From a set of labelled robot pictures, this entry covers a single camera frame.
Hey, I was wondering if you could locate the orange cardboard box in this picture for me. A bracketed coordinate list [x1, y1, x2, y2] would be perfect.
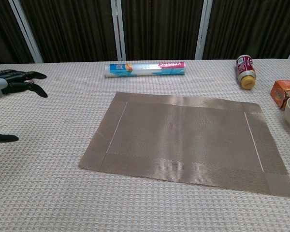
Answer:
[270, 80, 290, 111]

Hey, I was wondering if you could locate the yellow capped bottle red label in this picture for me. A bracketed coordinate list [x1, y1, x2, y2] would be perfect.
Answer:
[236, 54, 257, 91]

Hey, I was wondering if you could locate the plastic wrap roll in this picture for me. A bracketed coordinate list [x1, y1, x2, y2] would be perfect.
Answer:
[104, 60, 186, 78]

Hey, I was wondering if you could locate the beige checked tablecloth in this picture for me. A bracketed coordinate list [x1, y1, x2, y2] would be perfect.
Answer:
[0, 58, 290, 232]

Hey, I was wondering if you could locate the dark brown curtain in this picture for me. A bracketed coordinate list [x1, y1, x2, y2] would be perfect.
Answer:
[0, 0, 290, 67]

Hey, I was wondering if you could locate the brown woven placemat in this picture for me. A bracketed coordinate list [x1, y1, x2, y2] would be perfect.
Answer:
[78, 91, 290, 200]

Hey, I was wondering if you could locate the white double frame post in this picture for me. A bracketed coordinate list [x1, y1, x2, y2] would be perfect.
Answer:
[110, 0, 127, 61]

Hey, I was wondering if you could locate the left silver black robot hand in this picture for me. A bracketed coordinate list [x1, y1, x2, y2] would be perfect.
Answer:
[0, 69, 48, 143]

